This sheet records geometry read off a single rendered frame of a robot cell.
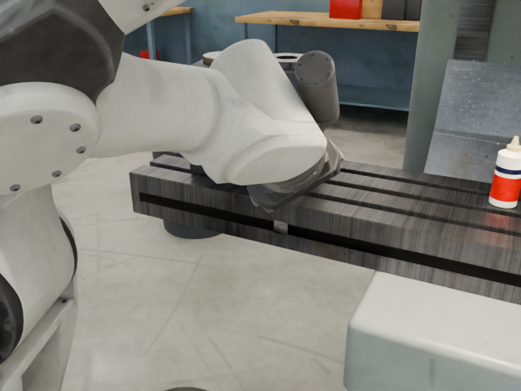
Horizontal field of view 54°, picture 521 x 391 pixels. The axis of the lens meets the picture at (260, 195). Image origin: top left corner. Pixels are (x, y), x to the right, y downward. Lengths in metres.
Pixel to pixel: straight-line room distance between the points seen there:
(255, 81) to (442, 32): 0.76
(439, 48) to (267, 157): 0.81
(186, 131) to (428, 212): 0.52
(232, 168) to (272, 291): 1.91
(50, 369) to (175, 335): 1.39
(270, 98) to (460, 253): 0.41
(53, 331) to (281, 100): 0.38
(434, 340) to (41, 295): 0.45
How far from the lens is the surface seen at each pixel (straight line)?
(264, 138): 0.39
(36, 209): 0.55
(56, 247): 0.58
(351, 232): 0.78
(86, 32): 0.23
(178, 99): 0.36
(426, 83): 1.19
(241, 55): 0.47
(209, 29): 5.86
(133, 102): 0.33
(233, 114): 0.38
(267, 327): 2.10
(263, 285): 2.33
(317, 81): 0.45
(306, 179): 0.55
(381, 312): 0.72
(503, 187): 0.86
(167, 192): 0.92
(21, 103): 0.24
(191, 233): 2.69
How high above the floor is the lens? 1.31
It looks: 24 degrees down
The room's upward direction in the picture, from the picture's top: straight up
